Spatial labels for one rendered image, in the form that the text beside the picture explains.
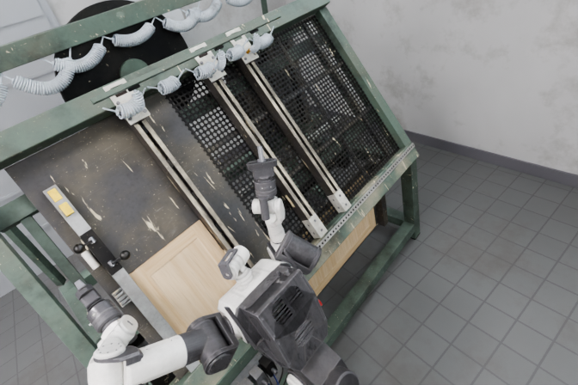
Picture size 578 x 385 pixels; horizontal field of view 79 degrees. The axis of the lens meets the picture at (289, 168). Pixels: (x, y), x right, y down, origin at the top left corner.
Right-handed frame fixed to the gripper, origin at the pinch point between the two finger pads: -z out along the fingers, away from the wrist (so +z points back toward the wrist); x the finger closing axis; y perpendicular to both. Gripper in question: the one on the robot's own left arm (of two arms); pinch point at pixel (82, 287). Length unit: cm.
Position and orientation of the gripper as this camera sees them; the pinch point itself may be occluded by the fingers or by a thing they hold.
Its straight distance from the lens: 152.5
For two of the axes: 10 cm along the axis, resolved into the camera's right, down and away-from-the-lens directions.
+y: 6.6, -5.4, 5.3
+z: 7.5, 5.7, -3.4
